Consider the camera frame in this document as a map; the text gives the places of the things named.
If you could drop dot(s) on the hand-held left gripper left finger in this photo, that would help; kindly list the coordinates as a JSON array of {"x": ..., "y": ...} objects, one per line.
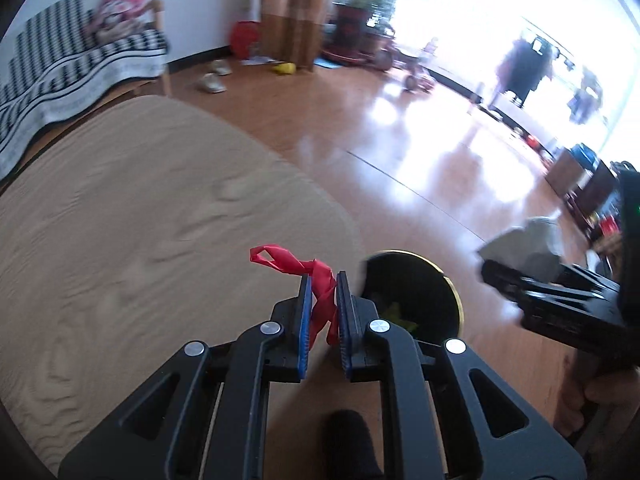
[{"x": 302, "y": 330}]

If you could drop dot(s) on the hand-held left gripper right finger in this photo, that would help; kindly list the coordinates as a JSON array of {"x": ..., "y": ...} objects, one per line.
[{"x": 345, "y": 330}]

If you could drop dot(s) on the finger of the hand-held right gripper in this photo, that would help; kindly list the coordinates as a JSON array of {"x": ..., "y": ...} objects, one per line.
[{"x": 505, "y": 280}]

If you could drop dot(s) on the red plastic strip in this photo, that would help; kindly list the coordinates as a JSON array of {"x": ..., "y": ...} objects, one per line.
[{"x": 322, "y": 280}]

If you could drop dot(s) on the black yellow trash bin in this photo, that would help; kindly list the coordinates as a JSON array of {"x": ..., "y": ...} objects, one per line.
[{"x": 425, "y": 285}]

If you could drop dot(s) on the person's right hand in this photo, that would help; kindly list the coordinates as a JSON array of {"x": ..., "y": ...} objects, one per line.
[{"x": 600, "y": 380}]

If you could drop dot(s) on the yellow green packet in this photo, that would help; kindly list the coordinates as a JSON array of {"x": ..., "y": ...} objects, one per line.
[{"x": 397, "y": 312}]

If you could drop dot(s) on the brown low cabinet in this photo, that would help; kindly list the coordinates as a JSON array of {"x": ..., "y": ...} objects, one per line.
[{"x": 580, "y": 190}]

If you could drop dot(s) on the blue storage bin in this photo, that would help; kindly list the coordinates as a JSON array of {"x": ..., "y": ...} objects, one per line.
[{"x": 585, "y": 156}]

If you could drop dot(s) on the clothes drying rack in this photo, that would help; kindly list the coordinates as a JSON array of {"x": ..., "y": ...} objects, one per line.
[{"x": 477, "y": 97}]

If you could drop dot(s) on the grey hanging garments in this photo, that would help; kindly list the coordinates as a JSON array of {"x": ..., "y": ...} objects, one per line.
[{"x": 585, "y": 97}]

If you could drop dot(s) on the black hanging garment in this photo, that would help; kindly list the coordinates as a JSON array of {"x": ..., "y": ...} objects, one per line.
[{"x": 525, "y": 70}]

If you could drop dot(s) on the pink tricycle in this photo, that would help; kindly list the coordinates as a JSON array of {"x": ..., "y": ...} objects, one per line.
[{"x": 417, "y": 80}]

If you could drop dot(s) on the beige slipper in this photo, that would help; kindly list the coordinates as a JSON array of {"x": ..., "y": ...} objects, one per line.
[
  {"x": 212, "y": 85},
  {"x": 219, "y": 67}
]

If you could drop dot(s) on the yellow toy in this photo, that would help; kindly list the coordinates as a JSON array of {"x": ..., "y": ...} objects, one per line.
[{"x": 284, "y": 68}]

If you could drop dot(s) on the blue mat piece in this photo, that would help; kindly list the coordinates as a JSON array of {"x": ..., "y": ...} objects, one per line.
[{"x": 326, "y": 63}]

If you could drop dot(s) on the red plant trolley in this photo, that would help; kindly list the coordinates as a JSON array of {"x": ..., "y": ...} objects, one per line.
[{"x": 345, "y": 57}]

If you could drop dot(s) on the white paper scraps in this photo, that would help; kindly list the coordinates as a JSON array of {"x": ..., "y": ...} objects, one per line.
[{"x": 256, "y": 61}]

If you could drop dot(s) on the wooden sofa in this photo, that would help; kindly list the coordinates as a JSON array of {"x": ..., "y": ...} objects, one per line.
[{"x": 165, "y": 80}]

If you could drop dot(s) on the dark red plant pot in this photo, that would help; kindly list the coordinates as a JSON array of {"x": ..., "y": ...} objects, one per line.
[{"x": 350, "y": 27}]

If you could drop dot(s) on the red bag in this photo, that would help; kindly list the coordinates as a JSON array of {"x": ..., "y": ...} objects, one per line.
[{"x": 245, "y": 39}]

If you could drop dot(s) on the brown curtain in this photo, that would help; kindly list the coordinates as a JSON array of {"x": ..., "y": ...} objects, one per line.
[{"x": 300, "y": 10}]

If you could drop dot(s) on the beige plush toy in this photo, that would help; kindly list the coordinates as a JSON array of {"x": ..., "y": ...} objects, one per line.
[{"x": 115, "y": 30}]

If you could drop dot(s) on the pink cartoon cushion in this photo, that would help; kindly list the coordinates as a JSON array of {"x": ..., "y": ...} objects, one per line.
[{"x": 122, "y": 2}]

